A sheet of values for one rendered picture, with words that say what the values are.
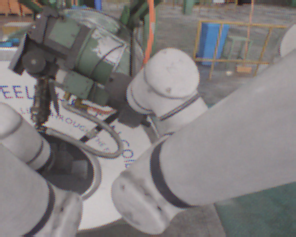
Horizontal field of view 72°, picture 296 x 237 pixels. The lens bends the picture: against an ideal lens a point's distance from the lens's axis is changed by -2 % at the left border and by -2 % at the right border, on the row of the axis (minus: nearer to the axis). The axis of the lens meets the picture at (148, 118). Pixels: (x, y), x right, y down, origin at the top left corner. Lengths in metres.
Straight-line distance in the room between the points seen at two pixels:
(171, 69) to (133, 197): 0.20
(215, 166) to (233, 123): 0.04
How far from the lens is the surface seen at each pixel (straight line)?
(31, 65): 0.65
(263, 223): 2.08
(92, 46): 0.59
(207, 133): 0.18
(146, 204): 0.24
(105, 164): 1.04
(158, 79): 0.32
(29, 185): 0.27
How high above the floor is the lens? 1.57
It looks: 33 degrees down
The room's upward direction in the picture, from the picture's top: 4 degrees clockwise
